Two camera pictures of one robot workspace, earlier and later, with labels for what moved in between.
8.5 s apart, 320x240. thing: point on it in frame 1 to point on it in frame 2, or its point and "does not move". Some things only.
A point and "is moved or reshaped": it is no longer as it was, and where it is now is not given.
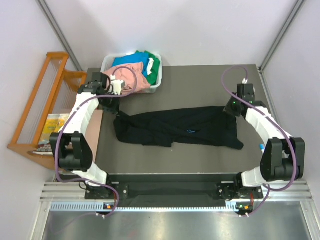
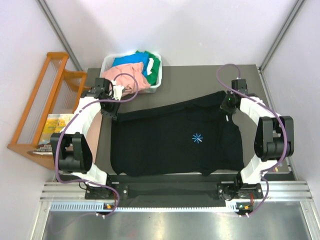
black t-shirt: [162, 127] is moved or reshaped
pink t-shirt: [133, 75] does not move
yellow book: [54, 123] does not move
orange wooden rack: [55, 94] does not move
